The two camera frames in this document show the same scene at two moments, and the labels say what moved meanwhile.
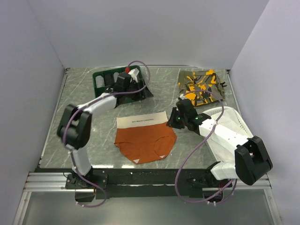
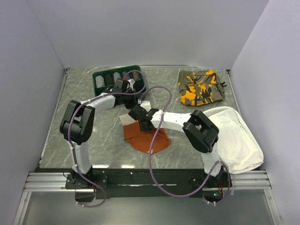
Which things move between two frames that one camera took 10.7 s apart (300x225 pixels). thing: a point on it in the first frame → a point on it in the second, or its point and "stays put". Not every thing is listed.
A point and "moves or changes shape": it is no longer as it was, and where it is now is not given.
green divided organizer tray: (127, 84) stays put
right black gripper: (171, 123) → (143, 129)
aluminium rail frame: (39, 182) stays put
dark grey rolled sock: (108, 80) stays put
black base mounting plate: (146, 184) stays put
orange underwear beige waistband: (145, 138) moves or changes shape
